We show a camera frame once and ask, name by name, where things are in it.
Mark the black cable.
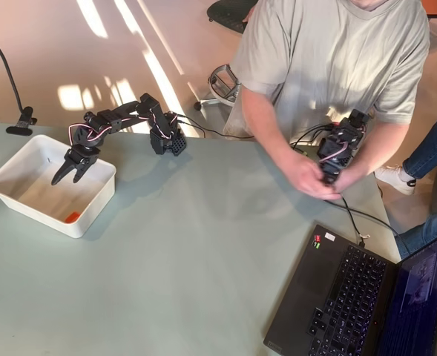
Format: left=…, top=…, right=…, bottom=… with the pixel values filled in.
left=290, top=124, right=367, bottom=248
left=346, top=207, right=414, bottom=257
left=179, top=115, right=256, bottom=140

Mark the black leader arm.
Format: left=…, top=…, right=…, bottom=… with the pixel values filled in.
left=316, top=108, right=371, bottom=186

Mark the black laptop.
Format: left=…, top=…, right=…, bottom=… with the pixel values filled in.
left=263, top=223, right=437, bottom=356

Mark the white plastic bin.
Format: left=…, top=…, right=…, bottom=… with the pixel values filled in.
left=0, top=133, right=117, bottom=239

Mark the black mesh seat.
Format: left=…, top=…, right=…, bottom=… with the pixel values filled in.
left=206, top=0, right=260, bottom=35

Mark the chrome stool base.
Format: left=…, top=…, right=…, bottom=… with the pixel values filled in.
left=194, top=63, right=243, bottom=111

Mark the black gooseneck clamp mount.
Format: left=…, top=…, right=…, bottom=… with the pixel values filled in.
left=0, top=0, right=39, bottom=136

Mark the person in beige t-shirt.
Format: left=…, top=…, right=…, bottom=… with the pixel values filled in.
left=223, top=0, right=433, bottom=149

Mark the white sneaker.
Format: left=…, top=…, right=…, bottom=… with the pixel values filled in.
left=373, top=165, right=418, bottom=196

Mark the person in blue jeans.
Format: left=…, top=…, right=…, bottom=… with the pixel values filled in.
left=394, top=105, right=437, bottom=260

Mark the person's right hand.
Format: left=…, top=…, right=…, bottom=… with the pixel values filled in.
left=290, top=151, right=341, bottom=201

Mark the person's right forearm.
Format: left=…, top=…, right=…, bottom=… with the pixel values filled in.
left=246, top=111, right=308, bottom=179

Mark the person's left hand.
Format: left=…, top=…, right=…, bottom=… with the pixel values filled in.
left=330, top=162, right=367, bottom=197

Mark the person's left forearm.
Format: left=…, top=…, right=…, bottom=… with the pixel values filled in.
left=351, top=122, right=412, bottom=179

